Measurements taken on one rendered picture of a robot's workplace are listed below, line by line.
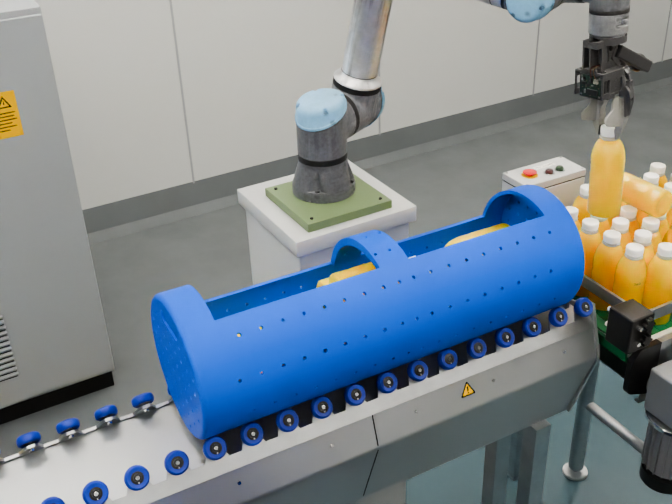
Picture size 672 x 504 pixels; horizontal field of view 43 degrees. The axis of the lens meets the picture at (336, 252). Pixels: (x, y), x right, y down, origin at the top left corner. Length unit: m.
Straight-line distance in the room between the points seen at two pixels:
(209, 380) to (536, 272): 0.72
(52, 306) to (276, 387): 1.68
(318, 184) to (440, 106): 3.28
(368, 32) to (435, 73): 3.17
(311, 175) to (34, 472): 0.86
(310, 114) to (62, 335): 1.58
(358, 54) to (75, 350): 1.72
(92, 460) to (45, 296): 1.45
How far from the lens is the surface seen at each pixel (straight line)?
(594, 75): 1.77
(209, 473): 1.67
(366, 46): 1.99
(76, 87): 4.23
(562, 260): 1.86
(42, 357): 3.25
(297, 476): 1.75
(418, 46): 5.01
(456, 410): 1.89
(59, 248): 3.05
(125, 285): 4.04
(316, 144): 1.95
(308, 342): 1.57
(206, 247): 4.25
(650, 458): 2.20
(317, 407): 1.71
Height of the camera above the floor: 2.08
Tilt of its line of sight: 30 degrees down
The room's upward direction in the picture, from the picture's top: 2 degrees counter-clockwise
